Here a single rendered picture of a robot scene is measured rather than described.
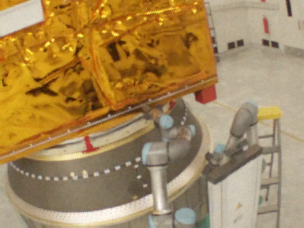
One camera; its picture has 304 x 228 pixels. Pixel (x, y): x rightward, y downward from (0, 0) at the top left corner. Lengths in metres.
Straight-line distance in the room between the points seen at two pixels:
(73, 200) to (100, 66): 0.98
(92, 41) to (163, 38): 0.50
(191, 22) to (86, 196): 1.47
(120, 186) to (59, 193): 0.48
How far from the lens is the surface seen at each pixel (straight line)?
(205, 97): 2.53
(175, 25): 2.18
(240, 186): 1.57
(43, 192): 2.35
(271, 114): 2.45
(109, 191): 2.16
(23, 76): 1.90
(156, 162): 1.61
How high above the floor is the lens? 2.63
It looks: 22 degrees down
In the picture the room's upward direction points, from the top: 12 degrees counter-clockwise
